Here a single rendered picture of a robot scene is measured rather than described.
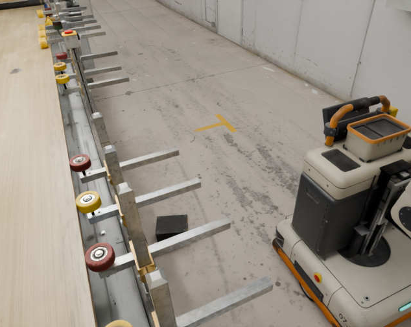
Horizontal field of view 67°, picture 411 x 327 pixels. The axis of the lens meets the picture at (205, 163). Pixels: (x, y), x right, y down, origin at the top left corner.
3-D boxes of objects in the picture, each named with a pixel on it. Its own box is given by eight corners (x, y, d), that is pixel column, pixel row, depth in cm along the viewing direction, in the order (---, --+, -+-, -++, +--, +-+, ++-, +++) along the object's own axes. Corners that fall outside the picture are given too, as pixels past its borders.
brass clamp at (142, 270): (148, 244, 102) (145, 235, 99) (160, 278, 92) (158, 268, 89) (129, 252, 100) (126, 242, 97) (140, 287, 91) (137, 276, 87)
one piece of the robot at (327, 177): (284, 239, 180) (307, 109, 129) (357, 209, 196) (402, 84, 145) (323, 287, 155) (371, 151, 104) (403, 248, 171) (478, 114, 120)
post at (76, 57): (98, 118, 194) (76, 45, 167) (99, 122, 191) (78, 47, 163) (91, 120, 193) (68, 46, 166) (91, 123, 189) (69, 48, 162)
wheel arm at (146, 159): (177, 153, 146) (176, 145, 143) (179, 156, 143) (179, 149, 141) (82, 180, 133) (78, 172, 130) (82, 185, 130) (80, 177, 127)
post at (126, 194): (156, 287, 105) (129, 178, 75) (159, 296, 102) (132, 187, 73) (146, 291, 104) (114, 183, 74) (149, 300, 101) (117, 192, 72)
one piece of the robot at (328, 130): (318, 158, 146) (312, 111, 141) (375, 139, 157) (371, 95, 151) (336, 162, 136) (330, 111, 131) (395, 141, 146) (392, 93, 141)
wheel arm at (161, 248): (226, 223, 108) (226, 215, 105) (231, 230, 105) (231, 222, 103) (99, 272, 95) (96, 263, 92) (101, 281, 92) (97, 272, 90)
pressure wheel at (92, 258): (103, 292, 90) (93, 269, 83) (89, 276, 95) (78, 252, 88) (126, 274, 95) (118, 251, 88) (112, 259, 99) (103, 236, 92)
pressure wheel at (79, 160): (87, 188, 127) (79, 166, 120) (72, 183, 130) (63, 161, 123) (100, 176, 133) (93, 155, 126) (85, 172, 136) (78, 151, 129)
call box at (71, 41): (79, 45, 169) (75, 30, 164) (80, 48, 164) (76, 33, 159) (65, 47, 167) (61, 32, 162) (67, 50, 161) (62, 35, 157)
